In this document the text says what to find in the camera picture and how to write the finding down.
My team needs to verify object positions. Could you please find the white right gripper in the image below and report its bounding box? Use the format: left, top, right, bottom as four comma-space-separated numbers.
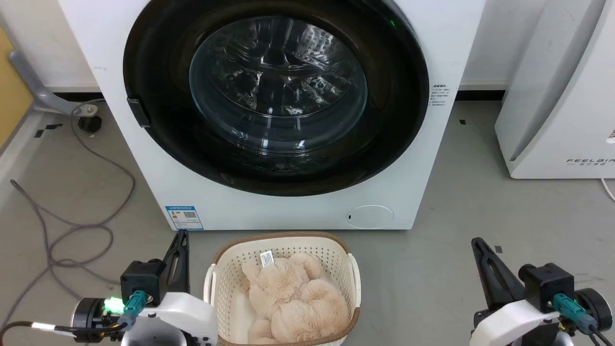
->
470, 237, 560, 346

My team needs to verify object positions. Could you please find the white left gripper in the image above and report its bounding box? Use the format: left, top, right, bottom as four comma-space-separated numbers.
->
121, 230, 219, 346

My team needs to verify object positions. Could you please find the white front-load washing machine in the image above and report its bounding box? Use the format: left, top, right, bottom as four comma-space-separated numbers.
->
58, 0, 486, 231

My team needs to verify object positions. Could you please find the black round washer door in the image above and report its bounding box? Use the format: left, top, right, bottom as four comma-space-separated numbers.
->
123, 0, 430, 197

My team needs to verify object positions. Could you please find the cream perforated laundry basket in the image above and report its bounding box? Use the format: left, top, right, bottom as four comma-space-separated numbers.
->
203, 232, 362, 346

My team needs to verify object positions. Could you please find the blue energy label sticker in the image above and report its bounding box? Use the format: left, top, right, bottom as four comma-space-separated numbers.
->
165, 206, 204, 231

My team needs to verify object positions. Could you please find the beige plush toy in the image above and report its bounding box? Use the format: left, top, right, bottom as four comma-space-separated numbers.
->
242, 253, 351, 346

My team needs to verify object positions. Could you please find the round white filter cover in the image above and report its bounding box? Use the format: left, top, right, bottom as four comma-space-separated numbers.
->
346, 205, 394, 229

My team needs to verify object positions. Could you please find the black caster wheel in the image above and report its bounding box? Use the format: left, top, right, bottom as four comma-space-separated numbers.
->
77, 115, 103, 135

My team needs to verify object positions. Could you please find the white air purifier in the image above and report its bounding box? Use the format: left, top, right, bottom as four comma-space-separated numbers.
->
495, 0, 615, 179

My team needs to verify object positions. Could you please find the small text warning sticker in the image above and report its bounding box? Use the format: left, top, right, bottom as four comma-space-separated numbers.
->
431, 85, 451, 110

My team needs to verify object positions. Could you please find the steel washer drum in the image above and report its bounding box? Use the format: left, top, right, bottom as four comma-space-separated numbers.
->
190, 17, 368, 154

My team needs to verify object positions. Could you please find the grey metal stand leg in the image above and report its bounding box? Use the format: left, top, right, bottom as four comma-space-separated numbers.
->
9, 48, 99, 116

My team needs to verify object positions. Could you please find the yellow wooden board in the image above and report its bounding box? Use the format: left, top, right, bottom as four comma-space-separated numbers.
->
0, 29, 34, 149

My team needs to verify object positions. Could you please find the left teal connector cable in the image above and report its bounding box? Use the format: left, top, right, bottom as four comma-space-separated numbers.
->
0, 290, 147, 343

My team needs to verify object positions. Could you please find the teal connector cable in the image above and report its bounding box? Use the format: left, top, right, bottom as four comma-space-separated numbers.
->
553, 294, 615, 346
0, 290, 147, 343

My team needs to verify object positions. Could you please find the right teal connector cable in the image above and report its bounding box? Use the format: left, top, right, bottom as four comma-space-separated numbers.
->
553, 294, 615, 346

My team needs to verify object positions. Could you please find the grey floor cable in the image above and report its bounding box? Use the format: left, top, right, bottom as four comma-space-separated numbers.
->
0, 99, 136, 327

